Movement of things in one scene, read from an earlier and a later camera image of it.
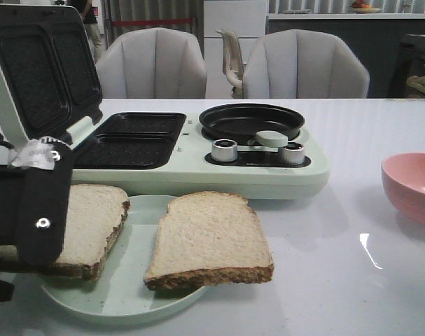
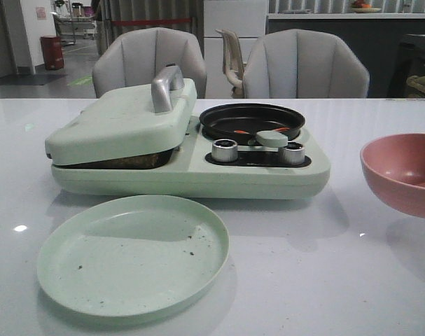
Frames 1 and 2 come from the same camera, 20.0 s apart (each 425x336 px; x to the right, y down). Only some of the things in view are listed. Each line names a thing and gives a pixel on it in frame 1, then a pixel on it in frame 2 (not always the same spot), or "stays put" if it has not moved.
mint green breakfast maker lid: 43,78 to 141,122
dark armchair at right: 416,57 stays put
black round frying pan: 241,122 stays put
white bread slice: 94,213 to 143,162
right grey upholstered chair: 303,64 stays put
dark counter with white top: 378,37 stays put
